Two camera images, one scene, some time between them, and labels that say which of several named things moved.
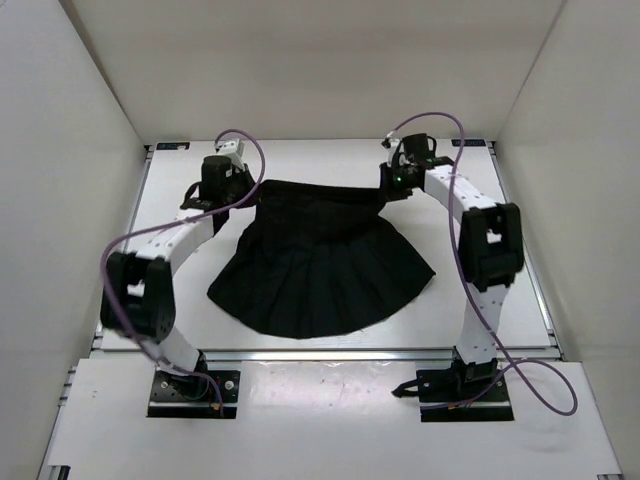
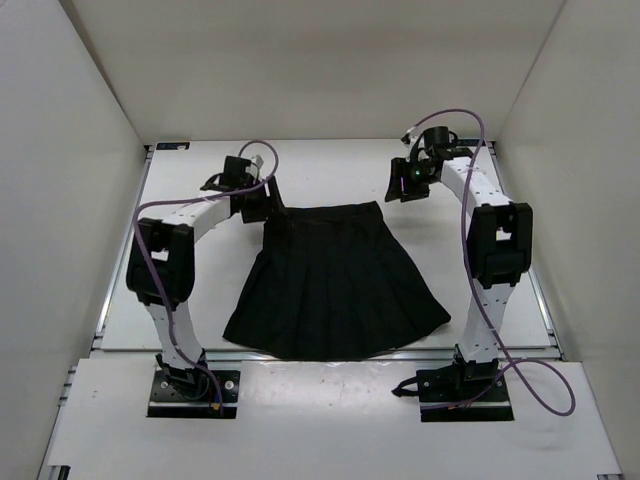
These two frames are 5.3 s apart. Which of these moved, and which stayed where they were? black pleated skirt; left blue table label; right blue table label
Moved: black pleated skirt
Stayed: left blue table label; right blue table label
